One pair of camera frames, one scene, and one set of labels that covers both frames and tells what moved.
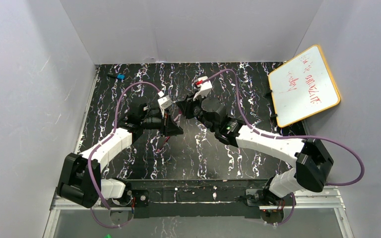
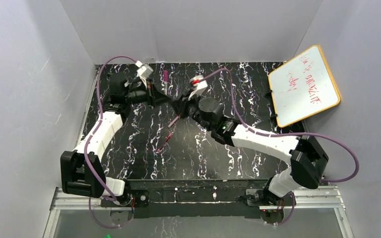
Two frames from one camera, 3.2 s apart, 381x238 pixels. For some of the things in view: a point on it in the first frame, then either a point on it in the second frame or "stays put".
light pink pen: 177,117 stays put
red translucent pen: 165,141 stays put
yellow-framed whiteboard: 302,88 stays put
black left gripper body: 165,123 to 151,95
